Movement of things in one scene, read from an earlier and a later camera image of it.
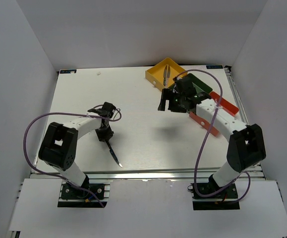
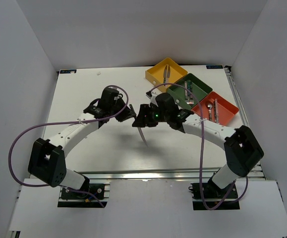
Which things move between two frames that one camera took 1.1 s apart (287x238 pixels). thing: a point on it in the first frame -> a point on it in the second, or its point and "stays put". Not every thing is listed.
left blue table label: x=64 y=71 stays put
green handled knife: x=164 y=78 stays put
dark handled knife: x=113 y=153 -> x=139 y=128
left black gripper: x=108 y=134 -> x=126 y=114
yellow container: x=154 y=74 stays put
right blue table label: x=214 y=67 stays put
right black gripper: x=168 y=94 -> x=142 y=121
